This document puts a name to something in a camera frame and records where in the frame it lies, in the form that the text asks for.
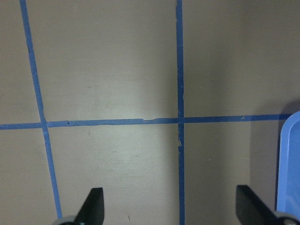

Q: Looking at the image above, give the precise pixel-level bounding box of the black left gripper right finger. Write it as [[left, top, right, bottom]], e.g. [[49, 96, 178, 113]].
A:
[[235, 185, 277, 225]]

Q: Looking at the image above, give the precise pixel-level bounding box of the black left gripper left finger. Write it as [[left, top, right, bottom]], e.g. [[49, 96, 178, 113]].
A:
[[73, 187, 104, 225]]

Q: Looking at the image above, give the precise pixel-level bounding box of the blue plastic tray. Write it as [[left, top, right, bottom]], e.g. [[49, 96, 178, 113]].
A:
[[277, 112, 300, 218]]

